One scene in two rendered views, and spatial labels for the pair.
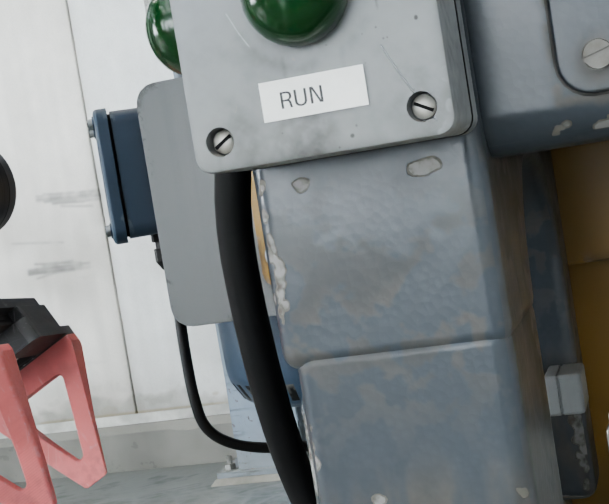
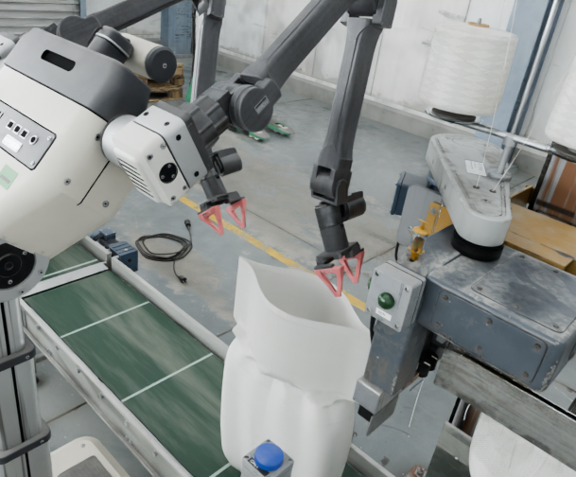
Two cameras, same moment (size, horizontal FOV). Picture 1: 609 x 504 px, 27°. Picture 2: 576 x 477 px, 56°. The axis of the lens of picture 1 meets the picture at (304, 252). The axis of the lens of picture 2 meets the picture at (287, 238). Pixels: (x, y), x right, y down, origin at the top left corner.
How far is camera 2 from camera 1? 0.70 m
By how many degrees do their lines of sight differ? 33
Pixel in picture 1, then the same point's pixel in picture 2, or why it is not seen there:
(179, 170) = (411, 208)
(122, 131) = (403, 189)
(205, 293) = (405, 238)
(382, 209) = not seen: hidden behind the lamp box
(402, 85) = (395, 322)
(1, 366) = (340, 271)
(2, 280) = (410, 41)
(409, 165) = not seen: hidden behind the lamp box
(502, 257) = (410, 339)
